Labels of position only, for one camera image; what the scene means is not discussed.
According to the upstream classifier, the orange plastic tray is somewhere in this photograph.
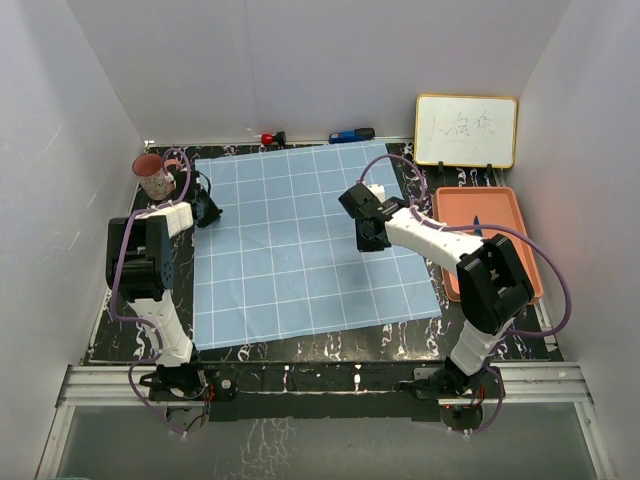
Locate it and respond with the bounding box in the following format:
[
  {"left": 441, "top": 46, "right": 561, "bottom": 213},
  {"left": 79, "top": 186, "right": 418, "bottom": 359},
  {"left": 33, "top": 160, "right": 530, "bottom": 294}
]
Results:
[{"left": 433, "top": 187, "right": 544, "bottom": 305}]

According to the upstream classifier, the blue checked tablecloth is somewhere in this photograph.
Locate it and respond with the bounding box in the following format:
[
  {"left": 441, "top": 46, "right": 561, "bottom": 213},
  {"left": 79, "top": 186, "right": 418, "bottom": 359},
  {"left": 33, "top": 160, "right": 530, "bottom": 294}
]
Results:
[{"left": 193, "top": 142, "right": 441, "bottom": 350}]

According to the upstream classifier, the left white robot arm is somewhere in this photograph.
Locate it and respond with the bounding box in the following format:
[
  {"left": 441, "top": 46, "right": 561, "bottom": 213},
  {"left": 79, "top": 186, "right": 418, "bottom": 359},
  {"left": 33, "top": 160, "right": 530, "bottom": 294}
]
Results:
[{"left": 105, "top": 171, "right": 222, "bottom": 399}]

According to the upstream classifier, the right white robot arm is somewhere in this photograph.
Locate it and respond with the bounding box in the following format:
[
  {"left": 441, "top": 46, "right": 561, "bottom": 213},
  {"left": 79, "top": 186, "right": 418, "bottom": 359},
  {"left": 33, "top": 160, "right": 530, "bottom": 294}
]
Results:
[{"left": 338, "top": 183, "right": 534, "bottom": 398}]

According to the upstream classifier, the pink floral mug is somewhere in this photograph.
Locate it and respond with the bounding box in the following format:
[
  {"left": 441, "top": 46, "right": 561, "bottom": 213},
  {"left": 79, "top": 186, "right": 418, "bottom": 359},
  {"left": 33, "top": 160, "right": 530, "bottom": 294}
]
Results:
[{"left": 132, "top": 154, "right": 182, "bottom": 201}]

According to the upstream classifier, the blue marker pen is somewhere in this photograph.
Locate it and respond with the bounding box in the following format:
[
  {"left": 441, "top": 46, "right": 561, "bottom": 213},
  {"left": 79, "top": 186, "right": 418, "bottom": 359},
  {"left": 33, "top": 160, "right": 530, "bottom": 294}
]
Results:
[{"left": 328, "top": 127, "right": 376, "bottom": 144}]

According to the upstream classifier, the red capped marker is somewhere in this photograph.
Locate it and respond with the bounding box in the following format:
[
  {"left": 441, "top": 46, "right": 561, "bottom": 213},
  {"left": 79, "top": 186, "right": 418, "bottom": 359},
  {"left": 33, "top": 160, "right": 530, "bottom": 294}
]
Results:
[{"left": 261, "top": 131, "right": 287, "bottom": 147}]

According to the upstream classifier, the blue patterned knife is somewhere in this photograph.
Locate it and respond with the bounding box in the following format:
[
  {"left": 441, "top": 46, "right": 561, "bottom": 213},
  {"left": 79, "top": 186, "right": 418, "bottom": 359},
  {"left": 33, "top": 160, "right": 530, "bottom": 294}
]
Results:
[{"left": 473, "top": 216, "right": 483, "bottom": 237}]

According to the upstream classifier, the small framed whiteboard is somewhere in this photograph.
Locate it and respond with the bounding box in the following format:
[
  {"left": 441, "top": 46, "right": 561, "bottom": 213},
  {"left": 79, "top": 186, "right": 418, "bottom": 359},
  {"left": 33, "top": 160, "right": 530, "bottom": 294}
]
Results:
[{"left": 413, "top": 94, "right": 518, "bottom": 169}]

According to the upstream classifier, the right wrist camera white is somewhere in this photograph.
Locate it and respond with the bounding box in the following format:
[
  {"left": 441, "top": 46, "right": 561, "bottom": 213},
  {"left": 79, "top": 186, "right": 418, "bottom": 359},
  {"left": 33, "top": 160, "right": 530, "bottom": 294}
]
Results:
[{"left": 365, "top": 184, "right": 386, "bottom": 203}]

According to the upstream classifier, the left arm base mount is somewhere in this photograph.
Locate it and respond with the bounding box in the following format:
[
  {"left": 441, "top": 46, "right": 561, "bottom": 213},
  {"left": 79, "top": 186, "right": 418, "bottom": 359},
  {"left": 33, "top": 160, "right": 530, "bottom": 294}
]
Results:
[{"left": 139, "top": 362, "right": 237, "bottom": 402}]

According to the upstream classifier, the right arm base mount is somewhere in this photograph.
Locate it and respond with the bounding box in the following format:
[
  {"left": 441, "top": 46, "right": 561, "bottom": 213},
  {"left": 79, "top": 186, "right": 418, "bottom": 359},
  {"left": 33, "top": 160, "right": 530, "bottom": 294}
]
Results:
[{"left": 394, "top": 366, "right": 505, "bottom": 401}]

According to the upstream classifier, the aluminium frame rail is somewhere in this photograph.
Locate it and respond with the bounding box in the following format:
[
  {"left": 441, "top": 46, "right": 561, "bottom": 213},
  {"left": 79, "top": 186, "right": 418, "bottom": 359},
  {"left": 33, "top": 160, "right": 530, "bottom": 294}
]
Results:
[{"left": 56, "top": 361, "right": 591, "bottom": 406}]

